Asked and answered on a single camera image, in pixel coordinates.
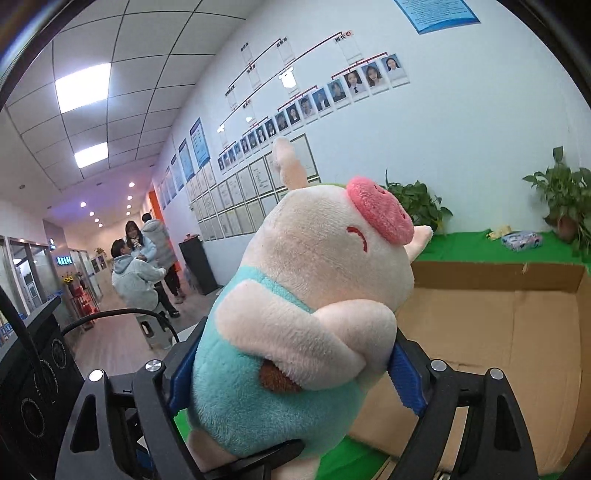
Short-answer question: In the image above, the pink pig plush toy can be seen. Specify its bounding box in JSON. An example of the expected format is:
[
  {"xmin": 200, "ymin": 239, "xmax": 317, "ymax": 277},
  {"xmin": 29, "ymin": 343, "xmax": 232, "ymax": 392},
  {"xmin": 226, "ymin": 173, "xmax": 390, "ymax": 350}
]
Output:
[{"xmin": 187, "ymin": 138, "xmax": 433, "ymax": 479}]

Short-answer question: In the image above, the grey plastic stool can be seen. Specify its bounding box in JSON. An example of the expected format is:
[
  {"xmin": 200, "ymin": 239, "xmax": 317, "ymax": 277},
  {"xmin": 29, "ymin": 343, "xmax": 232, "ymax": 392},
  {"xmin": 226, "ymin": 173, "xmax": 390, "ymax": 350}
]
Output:
[{"xmin": 135, "ymin": 311, "xmax": 173, "ymax": 350}]

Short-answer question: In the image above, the large open cardboard box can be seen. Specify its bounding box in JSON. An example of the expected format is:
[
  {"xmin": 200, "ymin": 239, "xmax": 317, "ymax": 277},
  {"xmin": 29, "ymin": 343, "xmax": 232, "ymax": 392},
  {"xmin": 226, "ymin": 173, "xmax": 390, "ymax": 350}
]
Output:
[{"xmin": 346, "ymin": 260, "xmax": 591, "ymax": 476}]

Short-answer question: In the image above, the seated person grey hoodie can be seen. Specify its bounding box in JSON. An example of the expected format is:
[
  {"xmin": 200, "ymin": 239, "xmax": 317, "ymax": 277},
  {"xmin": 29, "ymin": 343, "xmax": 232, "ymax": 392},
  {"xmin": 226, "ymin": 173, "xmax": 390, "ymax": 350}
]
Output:
[{"xmin": 111, "ymin": 239, "xmax": 180, "ymax": 318}]

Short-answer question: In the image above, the standing woman light jacket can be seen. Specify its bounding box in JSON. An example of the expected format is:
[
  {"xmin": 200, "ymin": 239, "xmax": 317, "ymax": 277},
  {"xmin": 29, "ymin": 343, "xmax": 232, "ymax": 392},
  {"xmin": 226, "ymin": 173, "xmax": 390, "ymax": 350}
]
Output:
[{"xmin": 125, "ymin": 221, "xmax": 157, "ymax": 266}]

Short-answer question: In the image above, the standing person grey coat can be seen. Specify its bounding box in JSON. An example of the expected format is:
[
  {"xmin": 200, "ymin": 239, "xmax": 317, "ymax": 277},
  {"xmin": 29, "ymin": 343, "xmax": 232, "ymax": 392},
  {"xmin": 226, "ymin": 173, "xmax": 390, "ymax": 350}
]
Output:
[{"xmin": 141, "ymin": 213, "xmax": 186, "ymax": 304}]

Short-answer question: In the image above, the small colourful packet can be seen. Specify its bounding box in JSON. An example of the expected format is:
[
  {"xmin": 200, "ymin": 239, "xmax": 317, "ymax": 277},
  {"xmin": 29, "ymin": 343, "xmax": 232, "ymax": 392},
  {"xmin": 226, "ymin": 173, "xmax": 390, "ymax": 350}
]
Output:
[{"xmin": 501, "ymin": 231, "xmax": 543, "ymax": 251}]

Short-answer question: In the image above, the yellow crumpled item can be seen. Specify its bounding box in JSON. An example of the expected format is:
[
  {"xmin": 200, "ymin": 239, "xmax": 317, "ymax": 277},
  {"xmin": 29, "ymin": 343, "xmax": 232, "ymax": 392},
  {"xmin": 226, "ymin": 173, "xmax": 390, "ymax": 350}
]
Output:
[{"xmin": 487, "ymin": 225, "xmax": 512, "ymax": 241}]

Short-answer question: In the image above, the left potted green plant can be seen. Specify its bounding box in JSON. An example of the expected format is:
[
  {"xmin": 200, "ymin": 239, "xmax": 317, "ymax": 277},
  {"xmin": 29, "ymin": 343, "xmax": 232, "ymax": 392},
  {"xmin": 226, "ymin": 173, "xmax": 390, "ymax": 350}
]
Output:
[{"xmin": 384, "ymin": 172, "xmax": 453, "ymax": 235}]

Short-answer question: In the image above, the potted green plant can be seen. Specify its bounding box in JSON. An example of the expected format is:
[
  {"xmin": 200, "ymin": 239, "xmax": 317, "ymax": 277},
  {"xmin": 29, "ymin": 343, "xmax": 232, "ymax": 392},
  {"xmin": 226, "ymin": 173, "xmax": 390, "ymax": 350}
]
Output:
[
  {"xmin": 523, "ymin": 146, "xmax": 590, "ymax": 262},
  {"xmin": 384, "ymin": 172, "xmax": 453, "ymax": 235}
]

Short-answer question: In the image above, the right potted green plant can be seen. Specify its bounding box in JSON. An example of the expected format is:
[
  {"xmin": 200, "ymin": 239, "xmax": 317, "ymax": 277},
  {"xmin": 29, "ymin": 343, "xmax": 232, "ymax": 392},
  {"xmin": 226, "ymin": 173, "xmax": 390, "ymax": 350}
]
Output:
[{"xmin": 523, "ymin": 146, "xmax": 590, "ymax": 262}]

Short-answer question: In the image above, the black cable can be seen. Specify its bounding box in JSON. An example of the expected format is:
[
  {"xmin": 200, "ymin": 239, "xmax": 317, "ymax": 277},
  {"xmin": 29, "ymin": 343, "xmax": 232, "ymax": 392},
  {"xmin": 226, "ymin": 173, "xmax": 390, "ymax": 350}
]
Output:
[{"xmin": 60, "ymin": 307, "xmax": 181, "ymax": 345}]

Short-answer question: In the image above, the black cabinet by wall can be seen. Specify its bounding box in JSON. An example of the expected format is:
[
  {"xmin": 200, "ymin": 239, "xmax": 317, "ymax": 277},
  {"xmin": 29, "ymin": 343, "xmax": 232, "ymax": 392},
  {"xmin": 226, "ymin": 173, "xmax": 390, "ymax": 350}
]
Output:
[{"xmin": 179, "ymin": 236, "xmax": 218, "ymax": 295}]

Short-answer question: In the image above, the blue wall notice board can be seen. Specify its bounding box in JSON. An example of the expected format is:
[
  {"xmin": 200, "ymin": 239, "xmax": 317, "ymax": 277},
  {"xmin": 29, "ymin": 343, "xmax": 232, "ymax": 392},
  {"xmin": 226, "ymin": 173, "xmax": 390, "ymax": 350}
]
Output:
[{"xmin": 394, "ymin": 0, "xmax": 480, "ymax": 35}]

